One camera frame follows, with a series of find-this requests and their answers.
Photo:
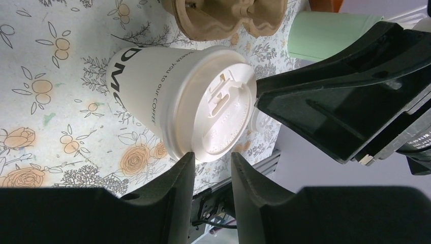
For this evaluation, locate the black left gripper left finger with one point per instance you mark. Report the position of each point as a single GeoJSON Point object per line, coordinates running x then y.
{"type": "Point", "coordinates": [158, 212]}

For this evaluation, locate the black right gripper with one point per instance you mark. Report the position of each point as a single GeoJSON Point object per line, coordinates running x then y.
{"type": "Point", "coordinates": [365, 103]}

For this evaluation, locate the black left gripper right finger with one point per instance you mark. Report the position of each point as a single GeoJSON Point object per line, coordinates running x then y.
{"type": "Point", "coordinates": [265, 212]}

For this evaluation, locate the single white paper cup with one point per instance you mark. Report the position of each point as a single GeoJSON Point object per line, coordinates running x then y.
{"type": "Point", "coordinates": [142, 80]}

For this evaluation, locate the green straw holder cup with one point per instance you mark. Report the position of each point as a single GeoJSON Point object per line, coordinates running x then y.
{"type": "Point", "coordinates": [315, 36]}

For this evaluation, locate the floral table mat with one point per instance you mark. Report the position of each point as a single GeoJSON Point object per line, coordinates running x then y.
{"type": "Point", "coordinates": [60, 126]}

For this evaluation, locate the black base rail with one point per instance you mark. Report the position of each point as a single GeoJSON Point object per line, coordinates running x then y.
{"type": "Point", "coordinates": [211, 210]}

